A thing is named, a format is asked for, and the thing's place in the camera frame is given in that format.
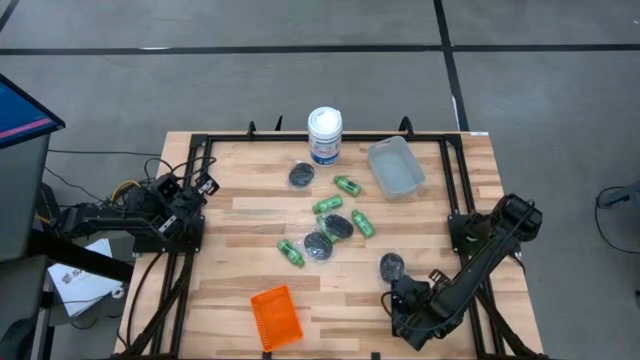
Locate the orange plastic basket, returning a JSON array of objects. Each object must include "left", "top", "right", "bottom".
[{"left": 249, "top": 284, "right": 305, "bottom": 353}]

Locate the white printed paper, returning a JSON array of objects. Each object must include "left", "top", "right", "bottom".
[{"left": 47, "top": 238, "right": 125, "bottom": 318}]

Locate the white wipes canister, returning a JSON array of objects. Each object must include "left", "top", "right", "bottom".
[{"left": 306, "top": 105, "right": 344, "bottom": 168}]

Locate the black desk leg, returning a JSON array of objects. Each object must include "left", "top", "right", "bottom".
[{"left": 27, "top": 229, "right": 134, "bottom": 284}]

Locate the black metal table frame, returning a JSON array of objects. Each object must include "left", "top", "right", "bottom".
[{"left": 112, "top": 115, "right": 551, "bottom": 360}]

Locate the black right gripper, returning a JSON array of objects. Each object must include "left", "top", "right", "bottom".
[{"left": 382, "top": 272, "right": 441, "bottom": 352}]

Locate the grey plastic bin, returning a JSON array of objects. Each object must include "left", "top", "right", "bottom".
[{"left": 367, "top": 135, "right": 428, "bottom": 201}]

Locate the yellow cable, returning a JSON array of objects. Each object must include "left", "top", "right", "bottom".
[{"left": 109, "top": 178, "right": 144, "bottom": 204}]

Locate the black floor cable loop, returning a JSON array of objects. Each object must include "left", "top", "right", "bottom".
[{"left": 593, "top": 185, "right": 640, "bottom": 255}]

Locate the bagged cable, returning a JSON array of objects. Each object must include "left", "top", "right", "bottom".
[{"left": 378, "top": 252, "right": 406, "bottom": 283}]

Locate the blue screen monitor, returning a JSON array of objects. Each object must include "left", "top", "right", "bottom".
[{"left": 0, "top": 73, "right": 67, "bottom": 150}]

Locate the grey cabinet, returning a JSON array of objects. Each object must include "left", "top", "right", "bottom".
[{"left": 0, "top": 133, "right": 52, "bottom": 263}]

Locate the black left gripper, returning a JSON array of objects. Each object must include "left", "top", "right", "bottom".
[{"left": 149, "top": 172, "right": 221, "bottom": 241}]

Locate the black disc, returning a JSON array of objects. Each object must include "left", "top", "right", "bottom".
[
  {"left": 322, "top": 213, "right": 355, "bottom": 240},
  {"left": 287, "top": 161, "right": 317, "bottom": 190},
  {"left": 301, "top": 229, "right": 335, "bottom": 263}
]

